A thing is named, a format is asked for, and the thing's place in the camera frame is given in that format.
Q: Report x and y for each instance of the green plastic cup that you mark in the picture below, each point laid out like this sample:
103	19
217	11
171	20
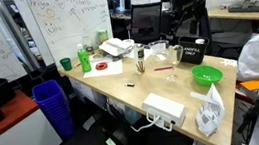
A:
66	64

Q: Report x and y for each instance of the white paper scrap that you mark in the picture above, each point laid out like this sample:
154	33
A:
88	123

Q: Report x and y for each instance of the stack of blue bins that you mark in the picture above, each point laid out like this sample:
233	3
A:
51	106

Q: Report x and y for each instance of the clear wine glass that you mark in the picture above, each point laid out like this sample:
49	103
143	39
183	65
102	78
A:
173	55

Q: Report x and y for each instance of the pink pen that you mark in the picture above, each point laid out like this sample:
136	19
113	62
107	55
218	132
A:
162	68

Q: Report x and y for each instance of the green paper note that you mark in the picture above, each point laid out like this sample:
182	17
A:
110	143

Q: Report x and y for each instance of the stack of white papers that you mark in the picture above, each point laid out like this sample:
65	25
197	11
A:
114	46

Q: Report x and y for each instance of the white tape roll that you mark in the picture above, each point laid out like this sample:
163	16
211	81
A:
129	43

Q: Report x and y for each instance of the clear plastic bag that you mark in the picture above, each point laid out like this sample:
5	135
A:
210	114

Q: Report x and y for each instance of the whiteboard with sun drawing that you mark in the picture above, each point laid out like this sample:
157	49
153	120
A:
72	22

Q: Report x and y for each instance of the black mesh office chair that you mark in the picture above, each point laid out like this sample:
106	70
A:
206	38
145	20

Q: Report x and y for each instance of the small black marker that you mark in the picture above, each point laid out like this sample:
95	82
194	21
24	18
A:
129	84

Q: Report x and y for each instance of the white power box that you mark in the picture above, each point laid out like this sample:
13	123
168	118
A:
163	110

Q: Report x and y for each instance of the white paper sheet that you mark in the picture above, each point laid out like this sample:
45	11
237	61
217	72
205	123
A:
109	71

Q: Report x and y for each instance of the green plastic bowl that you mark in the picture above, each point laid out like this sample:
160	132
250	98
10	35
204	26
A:
206	75

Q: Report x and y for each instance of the clear plastic packaging with paper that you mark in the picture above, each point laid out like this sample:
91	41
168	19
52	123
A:
158	48

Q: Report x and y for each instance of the clear jar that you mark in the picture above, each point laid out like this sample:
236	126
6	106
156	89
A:
87	44

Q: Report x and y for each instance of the green plastic bottle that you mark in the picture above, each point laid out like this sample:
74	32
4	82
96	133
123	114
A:
84	60

